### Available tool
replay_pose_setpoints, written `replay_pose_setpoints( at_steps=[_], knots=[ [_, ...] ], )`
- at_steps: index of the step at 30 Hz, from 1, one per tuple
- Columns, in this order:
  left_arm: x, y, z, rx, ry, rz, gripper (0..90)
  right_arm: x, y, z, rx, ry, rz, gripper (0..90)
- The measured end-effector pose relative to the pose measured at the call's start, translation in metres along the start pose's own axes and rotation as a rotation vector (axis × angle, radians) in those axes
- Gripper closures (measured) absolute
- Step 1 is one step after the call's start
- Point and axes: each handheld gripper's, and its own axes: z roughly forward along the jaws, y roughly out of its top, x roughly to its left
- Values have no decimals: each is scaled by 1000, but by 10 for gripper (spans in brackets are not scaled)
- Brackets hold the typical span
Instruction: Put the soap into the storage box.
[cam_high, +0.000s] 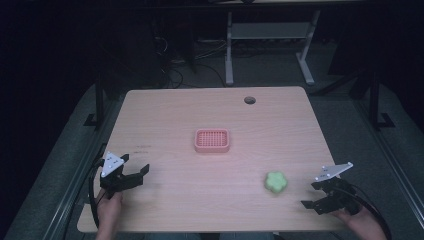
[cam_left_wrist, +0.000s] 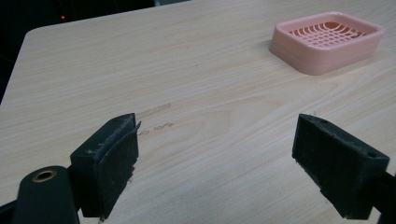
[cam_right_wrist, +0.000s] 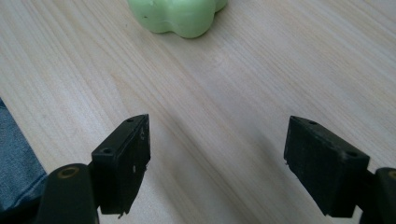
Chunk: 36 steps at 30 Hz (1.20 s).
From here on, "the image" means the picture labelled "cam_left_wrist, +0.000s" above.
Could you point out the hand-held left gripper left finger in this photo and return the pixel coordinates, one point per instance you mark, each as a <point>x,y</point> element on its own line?
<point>107,161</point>

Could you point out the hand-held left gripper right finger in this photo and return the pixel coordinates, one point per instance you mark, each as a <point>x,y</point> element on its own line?
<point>334,161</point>

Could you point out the pink soap dish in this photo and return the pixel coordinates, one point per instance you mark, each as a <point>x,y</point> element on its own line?
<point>314,59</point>

